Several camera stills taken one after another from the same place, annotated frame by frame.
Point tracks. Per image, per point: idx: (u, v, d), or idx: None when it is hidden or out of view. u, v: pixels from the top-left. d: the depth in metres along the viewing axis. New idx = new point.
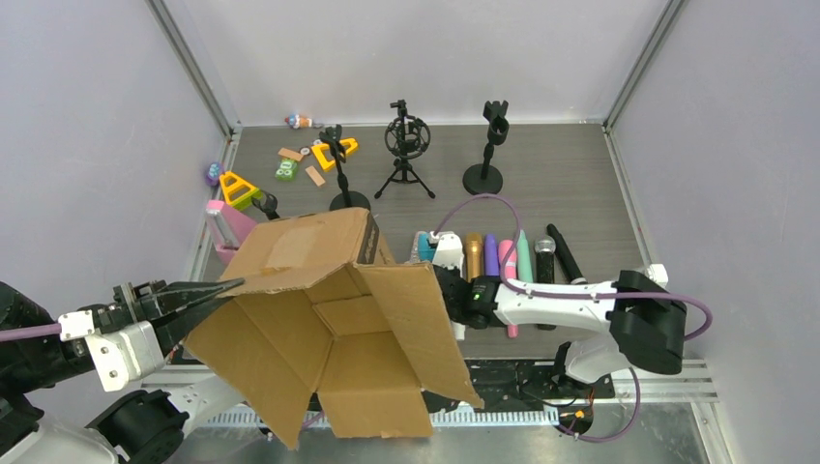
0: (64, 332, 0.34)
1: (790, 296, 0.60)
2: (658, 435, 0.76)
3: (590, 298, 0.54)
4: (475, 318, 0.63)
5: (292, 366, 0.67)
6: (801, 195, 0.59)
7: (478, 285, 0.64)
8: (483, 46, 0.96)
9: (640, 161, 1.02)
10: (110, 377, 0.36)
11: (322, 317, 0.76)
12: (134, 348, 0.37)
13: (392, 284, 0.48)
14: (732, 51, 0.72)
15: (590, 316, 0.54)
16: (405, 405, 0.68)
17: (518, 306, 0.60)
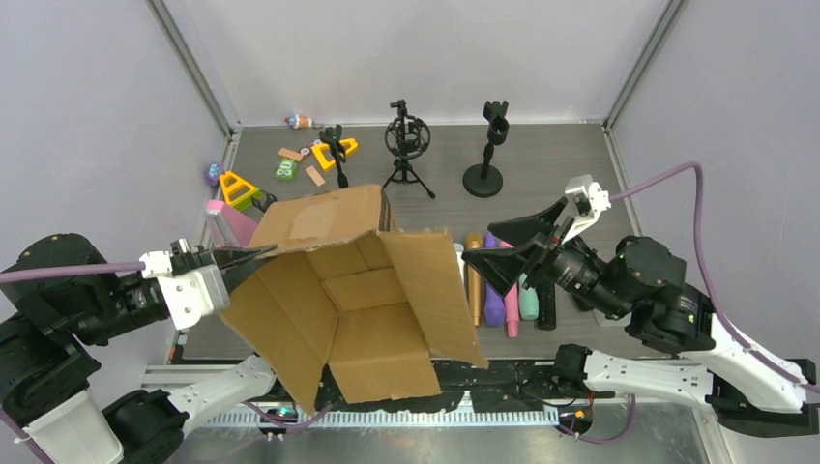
0: (146, 268, 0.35)
1: (791, 295, 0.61)
2: (658, 435, 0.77)
3: (797, 381, 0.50)
4: (666, 337, 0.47)
5: (305, 335, 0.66)
6: (801, 194, 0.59)
7: (683, 300, 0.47)
8: (483, 46, 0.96)
9: (641, 161, 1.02)
10: (185, 314, 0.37)
11: (332, 293, 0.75)
12: (207, 286, 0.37)
13: (410, 248, 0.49)
14: (732, 51, 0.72)
15: (785, 398, 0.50)
16: (410, 370, 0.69)
17: (733, 359, 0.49)
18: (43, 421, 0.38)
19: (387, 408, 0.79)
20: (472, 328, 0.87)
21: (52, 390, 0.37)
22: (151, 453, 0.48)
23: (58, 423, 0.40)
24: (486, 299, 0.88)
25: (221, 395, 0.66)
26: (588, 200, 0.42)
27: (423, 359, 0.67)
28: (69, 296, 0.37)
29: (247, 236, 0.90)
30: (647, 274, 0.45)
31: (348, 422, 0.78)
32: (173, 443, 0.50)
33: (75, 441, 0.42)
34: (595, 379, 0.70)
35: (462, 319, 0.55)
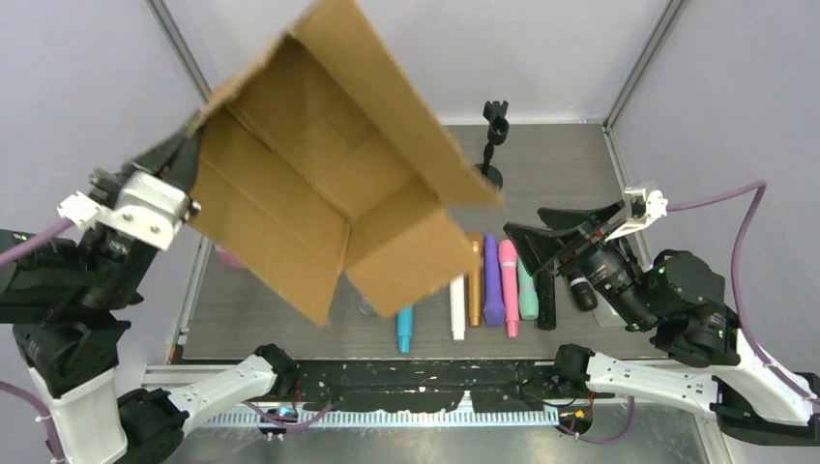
0: (76, 220, 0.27)
1: (791, 297, 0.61)
2: (658, 435, 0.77)
3: (808, 396, 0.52)
4: (695, 352, 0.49)
5: (306, 241, 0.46)
6: (802, 195, 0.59)
7: (714, 317, 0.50)
8: (483, 45, 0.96)
9: (641, 161, 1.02)
10: (156, 234, 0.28)
11: (328, 198, 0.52)
12: (148, 193, 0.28)
13: (318, 33, 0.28)
14: (732, 51, 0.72)
15: (795, 412, 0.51)
16: (442, 263, 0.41)
17: (754, 373, 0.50)
18: (76, 394, 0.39)
19: (387, 407, 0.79)
20: (472, 328, 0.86)
21: (89, 358, 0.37)
22: (152, 450, 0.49)
23: (83, 400, 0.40)
24: (486, 299, 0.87)
25: (220, 396, 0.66)
26: (646, 203, 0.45)
27: (447, 224, 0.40)
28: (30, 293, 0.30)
29: None
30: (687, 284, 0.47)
31: (348, 422, 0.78)
32: (173, 442, 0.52)
33: (92, 428, 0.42)
34: (597, 381, 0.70)
35: (458, 175, 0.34)
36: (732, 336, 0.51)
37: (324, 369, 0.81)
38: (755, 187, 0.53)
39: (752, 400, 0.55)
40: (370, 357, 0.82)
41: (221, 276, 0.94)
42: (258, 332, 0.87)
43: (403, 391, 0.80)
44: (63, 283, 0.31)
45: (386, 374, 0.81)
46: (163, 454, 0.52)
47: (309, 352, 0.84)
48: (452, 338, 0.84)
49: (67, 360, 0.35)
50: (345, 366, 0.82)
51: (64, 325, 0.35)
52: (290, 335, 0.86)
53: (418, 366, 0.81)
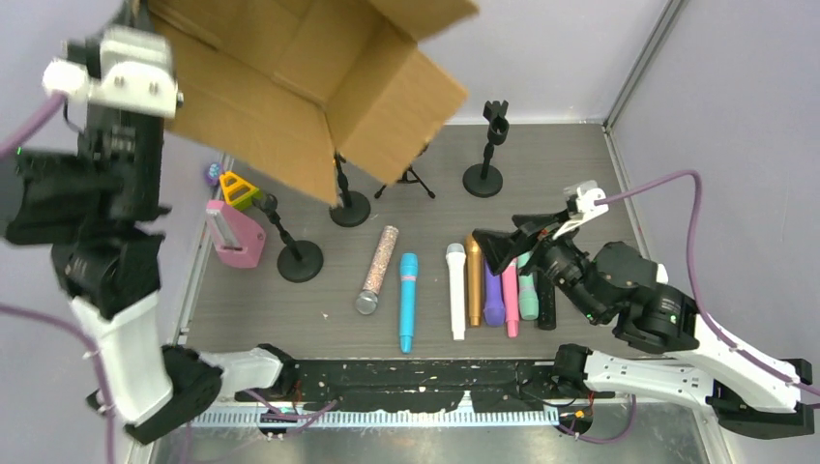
0: (67, 91, 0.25)
1: (790, 295, 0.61)
2: (658, 435, 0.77)
3: (788, 381, 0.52)
4: (648, 337, 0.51)
5: (285, 123, 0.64)
6: (802, 194, 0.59)
7: (666, 302, 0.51)
8: (483, 45, 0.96)
9: (641, 161, 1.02)
10: (161, 89, 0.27)
11: (293, 86, 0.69)
12: (127, 45, 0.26)
13: None
14: (731, 51, 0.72)
15: (776, 397, 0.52)
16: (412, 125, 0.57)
17: (720, 359, 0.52)
18: (125, 317, 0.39)
19: (387, 407, 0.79)
20: (472, 328, 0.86)
21: (133, 274, 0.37)
22: (194, 397, 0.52)
23: (128, 327, 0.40)
24: (486, 299, 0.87)
25: (243, 364, 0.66)
26: (578, 199, 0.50)
27: (423, 63, 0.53)
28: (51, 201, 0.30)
29: (247, 236, 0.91)
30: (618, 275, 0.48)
31: (348, 422, 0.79)
32: (213, 388, 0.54)
33: (139, 366, 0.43)
34: (595, 379, 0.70)
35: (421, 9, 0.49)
36: (688, 320, 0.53)
37: (324, 369, 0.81)
38: (690, 174, 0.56)
39: (742, 393, 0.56)
40: (370, 357, 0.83)
41: (221, 276, 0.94)
42: (257, 331, 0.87)
43: (403, 391, 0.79)
44: (76, 189, 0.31)
45: (386, 374, 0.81)
46: (205, 403, 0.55)
47: (309, 351, 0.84)
48: (452, 338, 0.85)
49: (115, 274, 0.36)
50: (344, 366, 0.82)
51: (100, 244, 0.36)
52: (290, 335, 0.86)
53: (418, 366, 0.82)
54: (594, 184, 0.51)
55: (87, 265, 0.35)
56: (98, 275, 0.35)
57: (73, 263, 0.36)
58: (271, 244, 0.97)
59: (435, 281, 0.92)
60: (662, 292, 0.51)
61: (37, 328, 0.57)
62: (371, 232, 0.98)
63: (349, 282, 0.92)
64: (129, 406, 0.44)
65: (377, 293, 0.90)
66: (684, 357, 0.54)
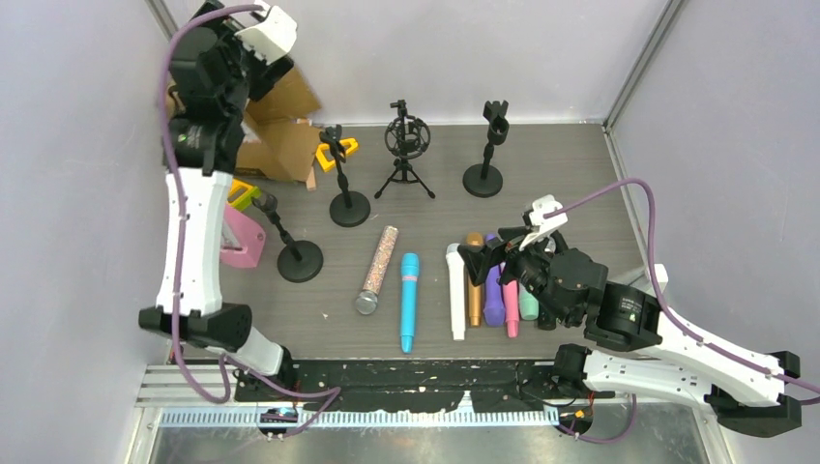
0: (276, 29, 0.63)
1: (791, 298, 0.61)
2: (658, 435, 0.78)
3: (766, 372, 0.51)
4: (611, 336, 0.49)
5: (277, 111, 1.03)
6: (800, 196, 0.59)
7: (624, 301, 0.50)
8: (483, 46, 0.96)
9: (641, 161, 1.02)
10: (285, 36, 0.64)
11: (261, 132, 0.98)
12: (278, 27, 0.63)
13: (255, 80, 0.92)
14: (732, 52, 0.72)
15: (756, 391, 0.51)
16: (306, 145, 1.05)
17: (687, 353, 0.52)
18: (220, 177, 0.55)
19: (387, 407, 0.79)
20: (472, 328, 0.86)
21: (232, 140, 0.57)
22: (237, 319, 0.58)
23: (217, 192, 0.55)
24: (486, 299, 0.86)
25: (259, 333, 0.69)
26: (533, 212, 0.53)
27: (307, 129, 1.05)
28: (216, 58, 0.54)
29: (247, 236, 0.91)
30: (567, 275, 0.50)
31: (348, 422, 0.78)
32: (247, 317, 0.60)
33: (212, 241, 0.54)
34: (594, 377, 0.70)
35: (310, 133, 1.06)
36: (651, 318, 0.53)
37: (324, 369, 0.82)
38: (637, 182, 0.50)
39: (727, 389, 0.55)
40: (370, 357, 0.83)
41: (221, 275, 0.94)
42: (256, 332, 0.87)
43: (403, 391, 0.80)
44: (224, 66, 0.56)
45: (386, 374, 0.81)
46: (244, 334, 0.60)
47: (310, 352, 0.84)
48: (451, 338, 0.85)
49: (221, 138, 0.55)
50: (345, 366, 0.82)
51: (215, 118, 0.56)
52: (291, 335, 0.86)
53: (417, 366, 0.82)
54: (549, 197, 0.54)
55: (200, 133, 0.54)
56: (210, 137, 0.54)
57: (188, 133, 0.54)
58: (271, 244, 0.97)
59: (435, 281, 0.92)
60: (621, 291, 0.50)
61: (35, 328, 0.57)
62: (371, 233, 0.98)
63: (349, 282, 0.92)
64: (199, 287, 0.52)
65: (377, 293, 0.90)
66: (654, 353, 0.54)
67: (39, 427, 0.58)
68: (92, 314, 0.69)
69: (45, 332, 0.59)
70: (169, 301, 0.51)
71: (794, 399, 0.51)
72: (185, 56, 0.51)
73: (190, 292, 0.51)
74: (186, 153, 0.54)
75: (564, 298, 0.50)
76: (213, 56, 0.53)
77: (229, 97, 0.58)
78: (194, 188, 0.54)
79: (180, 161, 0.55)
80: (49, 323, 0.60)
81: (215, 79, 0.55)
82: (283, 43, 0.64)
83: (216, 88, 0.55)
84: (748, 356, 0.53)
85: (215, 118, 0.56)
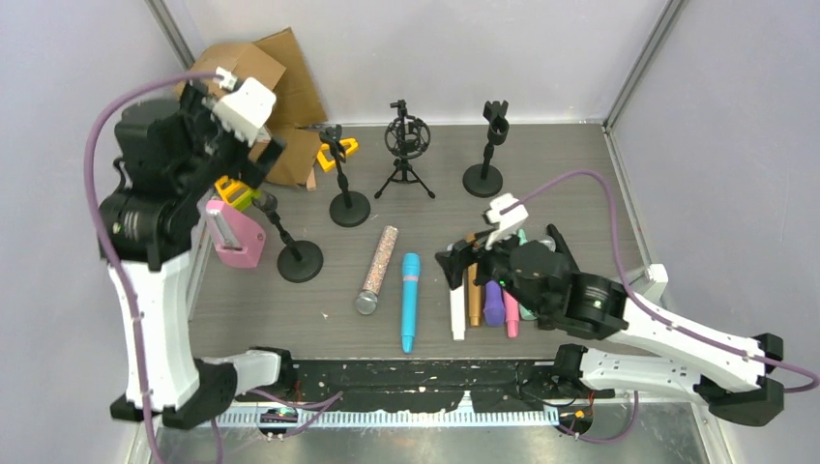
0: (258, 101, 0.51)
1: (790, 297, 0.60)
2: (658, 435, 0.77)
3: (743, 355, 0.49)
4: (579, 325, 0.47)
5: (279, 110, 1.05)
6: (800, 196, 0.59)
7: (589, 288, 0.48)
8: (483, 46, 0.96)
9: (641, 161, 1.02)
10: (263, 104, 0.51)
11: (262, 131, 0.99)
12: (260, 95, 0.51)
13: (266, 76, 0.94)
14: (732, 52, 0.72)
15: (734, 373, 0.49)
16: (306, 147, 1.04)
17: (656, 337, 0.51)
18: (169, 269, 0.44)
19: (387, 407, 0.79)
20: (472, 328, 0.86)
21: (179, 221, 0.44)
22: (219, 387, 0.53)
23: (173, 283, 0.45)
24: (485, 299, 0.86)
25: (250, 362, 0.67)
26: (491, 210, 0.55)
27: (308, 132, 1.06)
28: (174, 128, 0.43)
29: (247, 236, 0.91)
30: (526, 264, 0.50)
31: (348, 422, 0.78)
32: (229, 377, 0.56)
33: (176, 333, 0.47)
34: (590, 375, 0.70)
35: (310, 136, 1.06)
36: (619, 304, 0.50)
37: (324, 369, 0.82)
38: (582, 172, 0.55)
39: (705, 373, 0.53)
40: (369, 357, 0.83)
41: (222, 276, 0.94)
42: (256, 332, 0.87)
43: (403, 391, 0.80)
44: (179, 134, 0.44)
45: (386, 374, 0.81)
46: (229, 395, 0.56)
47: (310, 351, 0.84)
48: (451, 338, 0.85)
49: (166, 220, 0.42)
50: (345, 366, 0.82)
51: (161, 198, 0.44)
52: (291, 335, 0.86)
53: (417, 366, 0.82)
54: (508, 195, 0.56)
55: (137, 218, 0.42)
56: (152, 220, 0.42)
57: (123, 219, 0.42)
58: (271, 244, 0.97)
59: (435, 281, 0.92)
60: (586, 279, 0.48)
61: (41, 325, 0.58)
62: (371, 233, 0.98)
63: (349, 282, 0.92)
64: (168, 383, 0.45)
65: (377, 293, 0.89)
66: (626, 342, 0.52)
67: (38, 426, 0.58)
68: (90, 314, 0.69)
69: (46, 331, 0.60)
70: (139, 398, 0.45)
71: (776, 382, 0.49)
72: (135, 122, 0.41)
73: (160, 391, 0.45)
74: (126, 242, 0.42)
75: (527, 286, 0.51)
76: (170, 124, 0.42)
77: (189, 177, 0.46)
78: (146, 284, 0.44)
79: (120, 252, 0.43)
80: (48, 323, 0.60)
81: (169, 151, 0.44)
82: (257, 117, 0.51)
83: (169, 161, 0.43)
84: (725, 339, 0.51)
85: (164, 197, 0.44)
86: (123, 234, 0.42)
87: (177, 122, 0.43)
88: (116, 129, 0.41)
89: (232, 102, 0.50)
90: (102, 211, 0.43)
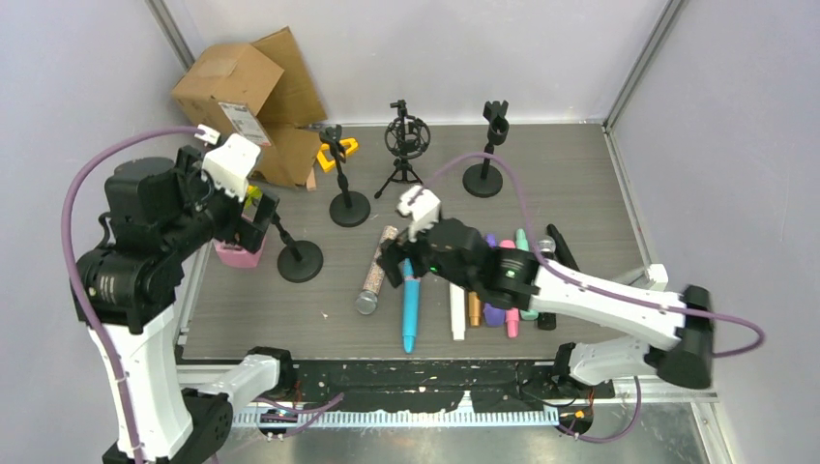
0: (242, 152, 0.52)
1: (791, 297, 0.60)
2: (658, 435, 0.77)
3: (658, 308, 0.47)
4: (502, 296, 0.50)
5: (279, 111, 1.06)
6: (799, 196, 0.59)
7: (506, 260, 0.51)
8: (483, 46, 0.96)
9: (641, 161, 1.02)
10: (245, 157, 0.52)
11: None
12: (238, 148, 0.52)
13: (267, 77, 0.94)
14: (732, 52, 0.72)
15: (653, 329, 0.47)
16: (306, 148, 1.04)
17: (568, 299, 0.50)
18: (152, 328, 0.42)
19: (387, 407, 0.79)
20: (472, 328, 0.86)
21: (162, 279, 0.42)
22: (214, 425, 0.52)
23: (155, 338, 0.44)
24: (486, 299, 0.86)
25: (246, 380, 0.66)
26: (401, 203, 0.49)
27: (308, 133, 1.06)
28: (164, 185, 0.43)
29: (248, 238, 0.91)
30: (441, 239, 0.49)
31: (348, 422, 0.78)
32: (225, 415, 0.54)
33: (163, 383, 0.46)
34: (575, 368, 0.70)
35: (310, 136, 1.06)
36: (533, 271, 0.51)
37: (324, 369, 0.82)
38: None
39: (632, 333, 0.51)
40: (369, 357, 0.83)
41: (222, 276, 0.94)
42: (256, 332, 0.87)
43: (403, 391, 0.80)
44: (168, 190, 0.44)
45: (386, 374, 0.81)
46: (224, 431, 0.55)
47: (310, 352, 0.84)
48: (451, 338, 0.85)
49: (146, 278, 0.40)
50: (345, 366, 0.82)
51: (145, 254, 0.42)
52: (291, 335, 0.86)
53: (417, 366, 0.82)
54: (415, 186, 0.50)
55: (114, 279, 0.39)
56: (129, 278, 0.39)
57: (101, 280, 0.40)
58: (271, 244, 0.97)
59: (435, 281, 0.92)
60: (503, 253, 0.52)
61: (29, 326, 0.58)
62: (371, 233, 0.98)
63: (349, 282, 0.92)
64: (160, 436, 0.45)
65: (377, 293, 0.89)
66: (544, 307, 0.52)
67: (36, 425, 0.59)
68: None
69: (39, 331, 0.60)
70: (131, 449, 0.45)
71: (699, 333, 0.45)
72: (127, 179, 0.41)
73: (151, 444, 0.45)
74: (103, 303, 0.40)
75: (448, 263, 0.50)
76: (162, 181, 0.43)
77: (174, 234, 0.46)
78: (128, 347, 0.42)
79: (100, 312, 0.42)
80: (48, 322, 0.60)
81: (157, 207, 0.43)
82: (239, 170, 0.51)
83: (156, 218, 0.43)
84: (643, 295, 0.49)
85: (149, 252, 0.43)
86: (100, 294, 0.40)
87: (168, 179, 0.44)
88: (106, 183, 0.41)
89: (216, 159, 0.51)
90: (79, 269, 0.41)
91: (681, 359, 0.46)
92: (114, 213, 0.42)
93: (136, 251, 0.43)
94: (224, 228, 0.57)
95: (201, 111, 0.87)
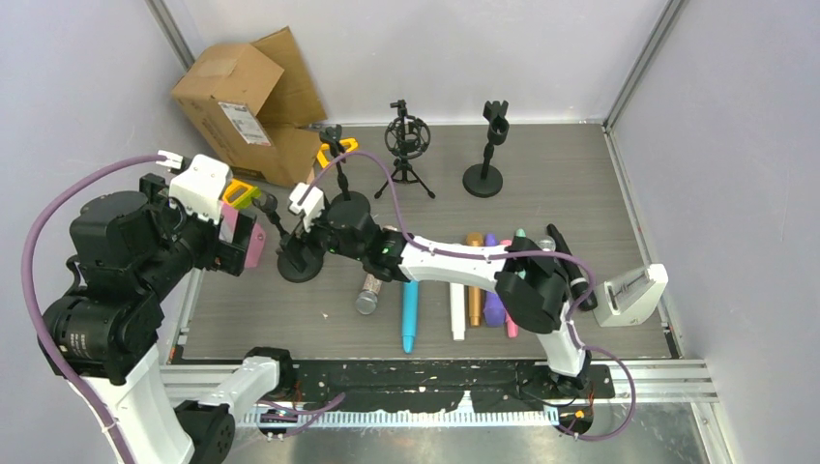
0: (210, 172, 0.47)
1: (791, 298, 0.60)
2: (658, 435, 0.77)
3: (483, 258, 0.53)
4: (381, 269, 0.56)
5: (278, 110, 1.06)
6: (799, 195, 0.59)
7: (390, 239, 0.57)
8: (483, 46, 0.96)
9: (641, 161, 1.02)
10: (213, 176, 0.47)
11: None
12: (205, 168, 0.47)
13: None
14: (732, 52, 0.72)
15: (483, 276, 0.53)
16: (305, 147, 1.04)
17: (422, 263, 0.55)
18: (133, 372, 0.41)
19: (387, 407, 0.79)
20: (472, 328, 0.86)
21: (139, 326, 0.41)
22: (216, 445, 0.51)
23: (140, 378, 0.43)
24: (486, 299, 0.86)
25: (243, 390, 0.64)
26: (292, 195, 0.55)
27: (308, 132, 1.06)
28: (139, 222, 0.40)
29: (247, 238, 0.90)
30: (337, 218, 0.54)
31: (348, 422, 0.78)
32: (225, 432, 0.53)
33: (158, 416, 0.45)
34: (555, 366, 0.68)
35: (310, 136, 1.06)
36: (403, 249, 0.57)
37: (324, 369, 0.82)
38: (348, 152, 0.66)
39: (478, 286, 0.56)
40: (370, 357, 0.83)
41: (221, 275, 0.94)
42: (256, 331, 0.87)
43: (403, 391, 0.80)
44: (142, 230, 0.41)
45: (386, 374, 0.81)
46: (225, 449, 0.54)
47: (310, 352, 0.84)
48: (451, 338, 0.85)
49: (121, 330, 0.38)
50: (345, 366, 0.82)
51: (120, 301, 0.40)
52: (291, 335, 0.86)
53: (417, 366, 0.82)
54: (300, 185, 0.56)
55: (86, 333, 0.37)
56: (102, 331, 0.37)
57: (72, 333, 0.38)
58: (271, 244, 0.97)
59: (435, 281, 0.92)
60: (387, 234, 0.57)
61: (28, 326, 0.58)
62: None
63: (349, 282, 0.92)
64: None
65: (377, 293, 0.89)
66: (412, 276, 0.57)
67: (33, 425, 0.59)
68: None
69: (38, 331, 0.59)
70: None
71: (518, 275, 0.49)
72: (93, 221, 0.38)
73: None
74: (77, 356, 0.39)
75: (342, 241, 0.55)
76: (135, 219, 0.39)
77: (148, 273, 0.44)
78: (111, 395, 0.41)
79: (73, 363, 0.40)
80: None
81: (130, 250, 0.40)
82: (209, 190, 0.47)
83: (130, 261, 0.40)
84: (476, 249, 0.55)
85: (122, 298, 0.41)
86: (72, 349, 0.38)
87: (143, 218, 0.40)
88: (73, 225, 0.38)
89: (183, 184, 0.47)
90: (47, 321, 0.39)
91: (510, 301, 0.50)
92: (83, 257, 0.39)
93: (108, 301, 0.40)
94: (203, 256, 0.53)
95: (201, 112, 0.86)
